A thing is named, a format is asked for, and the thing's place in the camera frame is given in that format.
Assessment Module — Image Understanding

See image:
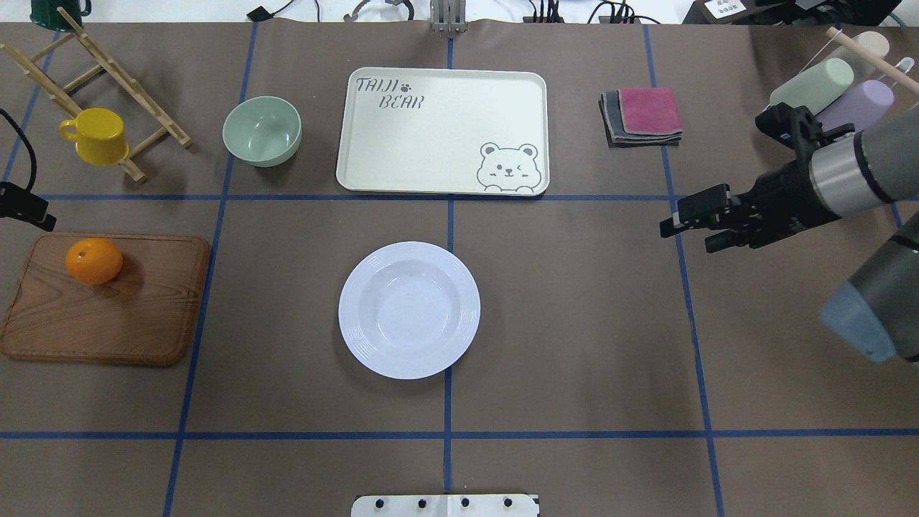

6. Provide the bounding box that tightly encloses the cream bear tray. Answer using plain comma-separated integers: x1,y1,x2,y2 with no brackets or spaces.
336,67,549,197

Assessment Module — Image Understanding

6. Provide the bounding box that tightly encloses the grey cloth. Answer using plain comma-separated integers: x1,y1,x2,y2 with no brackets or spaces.
600,89,684,145

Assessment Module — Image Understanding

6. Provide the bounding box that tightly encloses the green cup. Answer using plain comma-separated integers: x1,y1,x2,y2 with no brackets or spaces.
768,58,854,114

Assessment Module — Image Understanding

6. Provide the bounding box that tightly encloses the wooden peg drying rack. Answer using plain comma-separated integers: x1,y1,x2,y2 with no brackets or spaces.
0,7,193,183

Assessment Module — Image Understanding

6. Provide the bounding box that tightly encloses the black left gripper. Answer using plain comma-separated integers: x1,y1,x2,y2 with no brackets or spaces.
1,182,57,232

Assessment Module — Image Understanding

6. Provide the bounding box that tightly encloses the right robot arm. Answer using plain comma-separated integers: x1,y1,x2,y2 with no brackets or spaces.
659,103,917,365

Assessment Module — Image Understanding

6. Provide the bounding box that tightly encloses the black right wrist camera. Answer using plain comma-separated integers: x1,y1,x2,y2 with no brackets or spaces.
754,103,854,152

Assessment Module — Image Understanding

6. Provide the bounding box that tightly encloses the dark green mug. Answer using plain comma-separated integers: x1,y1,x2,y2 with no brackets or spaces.
29,0,93,32

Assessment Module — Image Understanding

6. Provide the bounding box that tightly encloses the purple cup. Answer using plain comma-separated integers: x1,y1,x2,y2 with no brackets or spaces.
815,80,895,131

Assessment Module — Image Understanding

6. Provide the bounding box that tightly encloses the green bowl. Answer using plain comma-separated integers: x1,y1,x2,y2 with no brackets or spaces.
221,96,303,168

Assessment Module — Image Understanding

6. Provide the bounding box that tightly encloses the white wire cup rack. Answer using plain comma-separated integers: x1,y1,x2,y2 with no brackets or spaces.
768,27,917,113

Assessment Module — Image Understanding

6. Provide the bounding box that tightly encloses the yellow mug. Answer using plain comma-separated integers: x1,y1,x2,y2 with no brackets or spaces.
59,108,129,167

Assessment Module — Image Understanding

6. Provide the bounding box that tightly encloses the pink cloth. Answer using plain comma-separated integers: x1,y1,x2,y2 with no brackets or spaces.
617,88,684,137

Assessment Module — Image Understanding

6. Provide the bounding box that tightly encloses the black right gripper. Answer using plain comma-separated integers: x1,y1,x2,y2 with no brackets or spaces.
660,163,841,254

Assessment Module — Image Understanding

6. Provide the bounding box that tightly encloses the black left camera cable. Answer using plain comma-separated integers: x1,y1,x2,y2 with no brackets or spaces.
0,108,38,195

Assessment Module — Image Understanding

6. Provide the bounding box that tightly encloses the aluminium frame post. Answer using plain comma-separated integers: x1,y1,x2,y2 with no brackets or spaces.
429,0,468,35

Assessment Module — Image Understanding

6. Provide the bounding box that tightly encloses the white round plate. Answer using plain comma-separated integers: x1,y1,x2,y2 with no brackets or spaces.
337,241,482,380

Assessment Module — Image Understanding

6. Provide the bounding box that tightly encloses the wooden cutting board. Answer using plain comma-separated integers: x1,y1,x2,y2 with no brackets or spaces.
2,232,211,367

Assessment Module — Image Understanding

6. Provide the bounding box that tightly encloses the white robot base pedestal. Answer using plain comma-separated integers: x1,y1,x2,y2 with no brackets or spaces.
350,493,541,516

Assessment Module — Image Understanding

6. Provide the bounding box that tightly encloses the orange fruit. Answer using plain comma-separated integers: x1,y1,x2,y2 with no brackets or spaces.
65,238,123,286

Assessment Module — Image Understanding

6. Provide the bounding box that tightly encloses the beige cup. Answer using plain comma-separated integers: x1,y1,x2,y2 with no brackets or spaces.
853,32,890,59

